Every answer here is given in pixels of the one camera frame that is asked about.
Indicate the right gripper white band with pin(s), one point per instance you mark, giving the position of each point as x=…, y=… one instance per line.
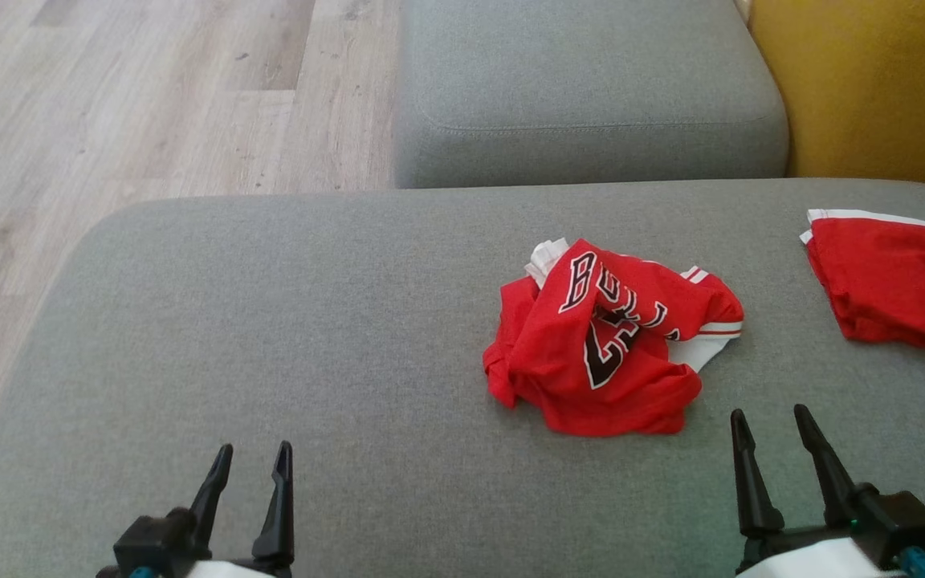
x=896, y=522

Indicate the large grey sofa cushion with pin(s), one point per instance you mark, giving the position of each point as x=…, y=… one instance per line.
x=270, y=337

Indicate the yellow upholstered cushion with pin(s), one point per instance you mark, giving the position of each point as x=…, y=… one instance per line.
x=872, y=88

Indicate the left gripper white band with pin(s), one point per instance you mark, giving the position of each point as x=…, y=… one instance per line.
x=149, y=546

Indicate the red jersey black lettering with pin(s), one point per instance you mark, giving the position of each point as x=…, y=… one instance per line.
x=559, y=361

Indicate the red shorts white trim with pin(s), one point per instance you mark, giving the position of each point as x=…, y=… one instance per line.
x=896, y=281

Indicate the small grey sofa cushion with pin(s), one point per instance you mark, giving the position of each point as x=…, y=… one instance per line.
x=591, y=80

